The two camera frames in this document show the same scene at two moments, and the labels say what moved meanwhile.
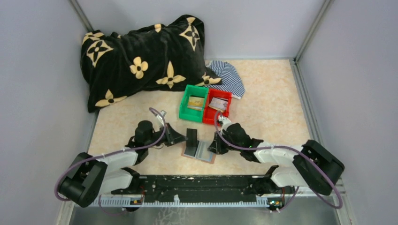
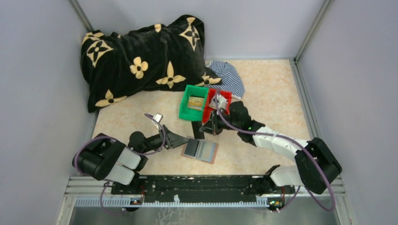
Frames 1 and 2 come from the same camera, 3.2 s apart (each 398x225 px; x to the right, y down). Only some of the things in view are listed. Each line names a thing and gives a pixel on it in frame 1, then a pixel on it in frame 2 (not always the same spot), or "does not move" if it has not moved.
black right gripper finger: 218,146 → 212,126
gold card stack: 195,103 does not move
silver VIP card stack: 219,104 does not move
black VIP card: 192,142 → 196,126
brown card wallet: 202,153 does not move
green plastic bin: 185,112 does not move
